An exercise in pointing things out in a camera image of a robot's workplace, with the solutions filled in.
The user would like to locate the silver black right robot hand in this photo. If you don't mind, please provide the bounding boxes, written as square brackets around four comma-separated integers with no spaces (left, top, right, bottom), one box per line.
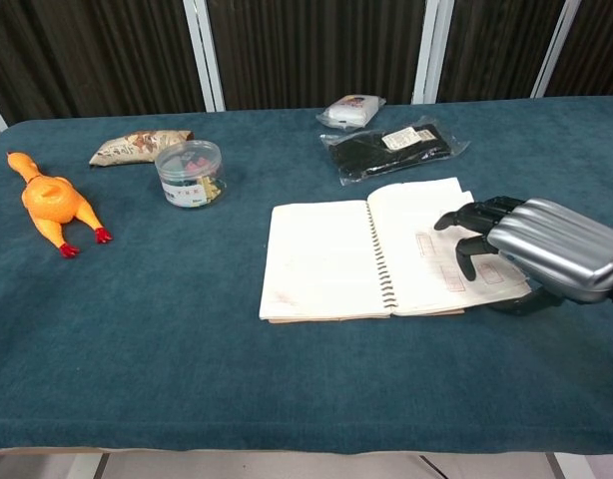
[433,196,613,316]

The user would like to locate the spiral notebook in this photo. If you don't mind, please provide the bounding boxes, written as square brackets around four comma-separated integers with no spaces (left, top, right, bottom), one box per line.
[259,177,533,324]

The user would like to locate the black fabric in clear bag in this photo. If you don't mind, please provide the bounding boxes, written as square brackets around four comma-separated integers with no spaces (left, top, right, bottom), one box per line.
[319,115,471,187]

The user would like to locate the white packet in clear wrap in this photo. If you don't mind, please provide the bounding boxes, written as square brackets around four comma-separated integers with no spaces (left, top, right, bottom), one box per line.
[315,94,386,132]

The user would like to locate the clear round plastic jar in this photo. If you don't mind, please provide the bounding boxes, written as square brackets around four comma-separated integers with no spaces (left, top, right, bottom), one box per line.
[154,139,226,210]

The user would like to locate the teal table cloth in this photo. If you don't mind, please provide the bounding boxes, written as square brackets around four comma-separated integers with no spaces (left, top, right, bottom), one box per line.
[0,95,613,456]

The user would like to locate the brown printed snack bag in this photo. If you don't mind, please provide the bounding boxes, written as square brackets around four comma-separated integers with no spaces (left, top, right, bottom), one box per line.
[89,129,195,168]

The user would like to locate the orange rubber chicken toy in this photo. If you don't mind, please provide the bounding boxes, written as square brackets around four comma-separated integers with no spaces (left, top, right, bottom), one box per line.
[5,151,114,259]

